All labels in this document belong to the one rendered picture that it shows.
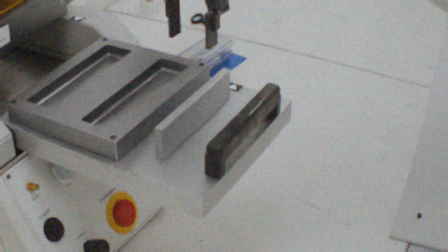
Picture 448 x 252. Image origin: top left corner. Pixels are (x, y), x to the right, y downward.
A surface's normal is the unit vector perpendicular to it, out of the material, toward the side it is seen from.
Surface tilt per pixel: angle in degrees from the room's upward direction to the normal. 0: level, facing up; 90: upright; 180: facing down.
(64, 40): 90
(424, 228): 45
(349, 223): 0
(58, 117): 0
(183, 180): 0
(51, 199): 65
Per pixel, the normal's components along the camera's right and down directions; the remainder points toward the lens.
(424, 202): -0.39, -0.29
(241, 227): -0.04, -0.87
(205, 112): 0.84, 0.24
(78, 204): 0.74, -0.15
